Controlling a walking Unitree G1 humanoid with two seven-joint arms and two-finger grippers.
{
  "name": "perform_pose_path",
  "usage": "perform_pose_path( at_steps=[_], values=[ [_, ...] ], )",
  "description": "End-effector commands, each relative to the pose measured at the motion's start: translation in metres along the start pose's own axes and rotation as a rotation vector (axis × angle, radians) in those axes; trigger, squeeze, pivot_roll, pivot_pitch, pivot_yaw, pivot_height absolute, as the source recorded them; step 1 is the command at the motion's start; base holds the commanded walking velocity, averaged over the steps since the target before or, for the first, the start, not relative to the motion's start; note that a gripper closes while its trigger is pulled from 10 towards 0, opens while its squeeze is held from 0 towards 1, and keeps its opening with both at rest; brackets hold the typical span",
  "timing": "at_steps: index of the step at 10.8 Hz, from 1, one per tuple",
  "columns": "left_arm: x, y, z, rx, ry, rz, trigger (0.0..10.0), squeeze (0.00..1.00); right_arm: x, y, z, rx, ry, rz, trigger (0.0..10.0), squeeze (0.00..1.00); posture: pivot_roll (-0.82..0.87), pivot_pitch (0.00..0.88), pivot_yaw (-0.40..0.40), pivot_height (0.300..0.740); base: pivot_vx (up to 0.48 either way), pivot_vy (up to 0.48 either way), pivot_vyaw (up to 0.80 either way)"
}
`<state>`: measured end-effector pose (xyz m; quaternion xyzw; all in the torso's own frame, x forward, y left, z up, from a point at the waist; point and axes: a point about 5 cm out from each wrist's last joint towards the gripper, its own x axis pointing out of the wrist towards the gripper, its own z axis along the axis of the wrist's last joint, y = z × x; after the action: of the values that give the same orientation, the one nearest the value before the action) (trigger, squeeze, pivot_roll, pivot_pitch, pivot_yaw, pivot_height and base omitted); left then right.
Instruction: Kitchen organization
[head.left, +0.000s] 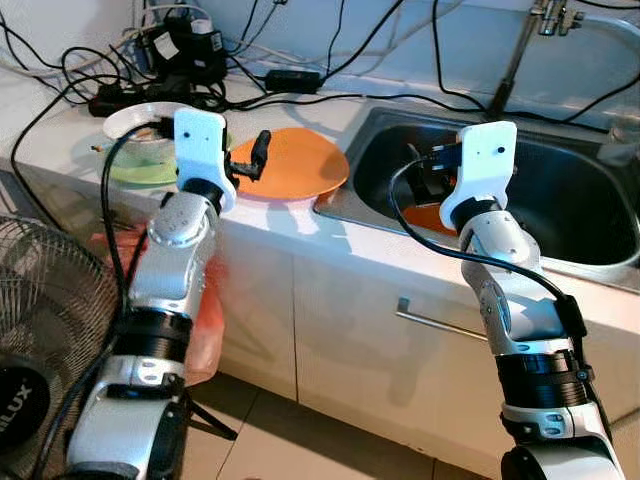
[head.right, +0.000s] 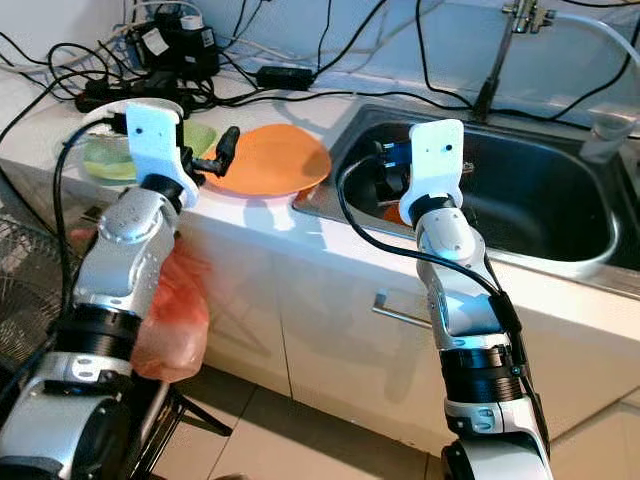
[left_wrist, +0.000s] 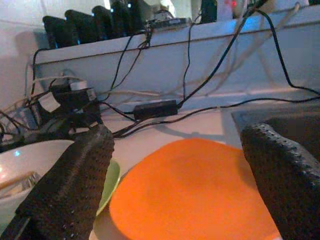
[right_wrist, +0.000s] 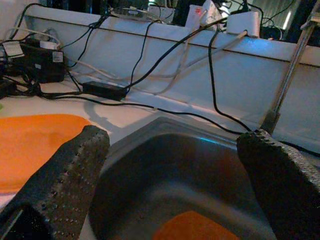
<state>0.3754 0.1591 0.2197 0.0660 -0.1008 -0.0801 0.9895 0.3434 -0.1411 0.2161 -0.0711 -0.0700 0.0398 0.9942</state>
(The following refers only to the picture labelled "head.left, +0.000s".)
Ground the black power adapter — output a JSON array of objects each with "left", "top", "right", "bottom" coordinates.
[{"left": 264, "top": 67, "right": 324, "bottom": 94}]

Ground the green plate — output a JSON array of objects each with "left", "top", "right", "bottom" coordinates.
[{"left": 107, "top": 130, "right": 234, "bottom": 187}]

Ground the black power strip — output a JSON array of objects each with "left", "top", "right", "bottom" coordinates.
[{"left": 86, "top": 84, "right": 226, "bottom": 117}]

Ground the black labelled device box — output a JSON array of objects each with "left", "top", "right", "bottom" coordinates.
[{"left": 133, "top": 4, "right": 230, "bottom": 88}]

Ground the chrome faucet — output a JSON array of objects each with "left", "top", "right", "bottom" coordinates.
[{"left": 486, "top": 0, "right": 587, "bottom": 120}]

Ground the stainless steel sink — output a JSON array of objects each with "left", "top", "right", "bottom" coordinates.
[{"left": 314, "top": 104, "right": 640, "bottom": 294}]

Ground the red plastic bag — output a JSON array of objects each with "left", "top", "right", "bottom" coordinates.
[{"left": 88, "top": 228, "right": 228, "bottom": 388}]

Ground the clear plastic cup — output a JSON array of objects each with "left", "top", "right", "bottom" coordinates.
[{"left": 598, "top": 118, "right": 640, "bottom": 169}]

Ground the white sink cabinet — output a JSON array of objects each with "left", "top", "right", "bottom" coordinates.
[{"left": 0, "top": 150, "right": 640, "bottom": 471}]

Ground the black floor fan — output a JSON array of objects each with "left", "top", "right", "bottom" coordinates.
[{"left": 0, "top": 212, "right": 123, "bottom": 480}]

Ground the black stand leg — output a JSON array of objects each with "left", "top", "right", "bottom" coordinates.
[{"left": 183, "top": 392, "right": 241, "bottom": 442}]

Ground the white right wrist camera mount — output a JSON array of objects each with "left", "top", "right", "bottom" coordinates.
[{"left": 437, "top": 120, "right": 520, "bottom": 232}]

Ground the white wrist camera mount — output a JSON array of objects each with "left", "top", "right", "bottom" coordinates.
[
  {"left": 172, "top": 107, "right": 240, "bottom": 214},
  {"left": 437, "top": 120, "right": 520, "bottom": 232}
]

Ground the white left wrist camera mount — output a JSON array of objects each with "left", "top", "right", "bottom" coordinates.
[{"left": 172, "top": 107, "right": 240, "bottom": 214}]

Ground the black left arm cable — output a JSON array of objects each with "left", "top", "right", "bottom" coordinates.
[{"left": 30, "top": 125, "right": 179, "bottom": 480}]

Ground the silver sink cabinet handle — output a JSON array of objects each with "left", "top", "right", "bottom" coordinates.
[{"left": 394, "top": 296, "right": 493, "bottom": 344}]

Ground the white hose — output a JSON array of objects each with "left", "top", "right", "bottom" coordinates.
[{"left": 580, "top": 12, "right": 640, "bottom": 46}]

